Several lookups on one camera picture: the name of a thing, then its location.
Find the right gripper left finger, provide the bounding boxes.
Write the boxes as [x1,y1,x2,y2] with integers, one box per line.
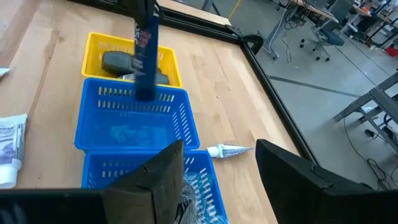
[102,139,185,224]

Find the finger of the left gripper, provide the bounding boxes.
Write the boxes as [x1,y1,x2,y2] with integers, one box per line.
[154,0,164,24]
[123,0,147,30]

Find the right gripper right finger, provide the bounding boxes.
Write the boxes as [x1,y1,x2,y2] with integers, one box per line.
[255,139,332,224]

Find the dark navy tube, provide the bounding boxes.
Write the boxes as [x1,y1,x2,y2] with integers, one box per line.
[133,0,161,102]

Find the small dark grey bottle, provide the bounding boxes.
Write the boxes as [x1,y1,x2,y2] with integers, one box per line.
[101,51,137,77]
[118,67,170,85]

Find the blue plastic basket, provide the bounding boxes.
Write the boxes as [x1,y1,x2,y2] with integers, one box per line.
[73,77,201,154]
[81,149,229,224]

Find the yellow plastic basket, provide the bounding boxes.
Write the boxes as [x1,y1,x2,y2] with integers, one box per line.
[81,31,183,88]

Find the grey legged desk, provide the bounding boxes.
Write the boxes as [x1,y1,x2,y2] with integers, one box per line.
[264,0,341,62]

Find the blue office chair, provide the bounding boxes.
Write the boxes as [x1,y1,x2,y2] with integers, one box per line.
[298,18,346,62]

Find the yellow cable with black plug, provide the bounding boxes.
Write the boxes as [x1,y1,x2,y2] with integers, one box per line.
[228,0,243,19]

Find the black floor cables with adapter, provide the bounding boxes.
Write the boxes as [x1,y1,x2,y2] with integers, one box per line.
[341,118,398,191]

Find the black frame corner handle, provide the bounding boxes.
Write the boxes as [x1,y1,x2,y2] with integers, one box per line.
[241,33,264,56]

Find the grey metal stand frame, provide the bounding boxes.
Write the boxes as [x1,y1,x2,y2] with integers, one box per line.
[332,71,398,156]

